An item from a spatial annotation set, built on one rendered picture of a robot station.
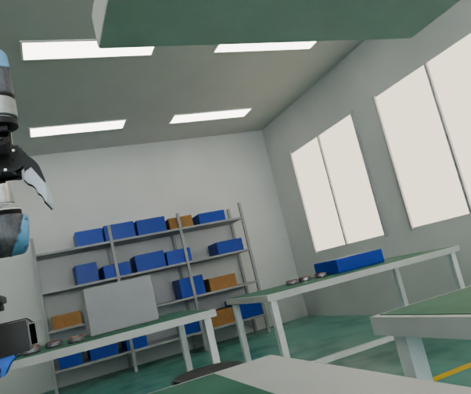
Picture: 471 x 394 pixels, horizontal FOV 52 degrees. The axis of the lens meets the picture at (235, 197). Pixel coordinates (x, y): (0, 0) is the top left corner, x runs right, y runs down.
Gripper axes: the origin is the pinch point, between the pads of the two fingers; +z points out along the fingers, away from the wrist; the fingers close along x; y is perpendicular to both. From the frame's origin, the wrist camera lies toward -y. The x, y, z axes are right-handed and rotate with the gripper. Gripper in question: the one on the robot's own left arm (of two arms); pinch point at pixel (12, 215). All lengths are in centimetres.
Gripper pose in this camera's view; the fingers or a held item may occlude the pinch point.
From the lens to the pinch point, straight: 103.3
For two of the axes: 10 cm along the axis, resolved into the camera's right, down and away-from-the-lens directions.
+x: -9.2, 1.6, -3.7
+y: -3.3, 2.2, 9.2
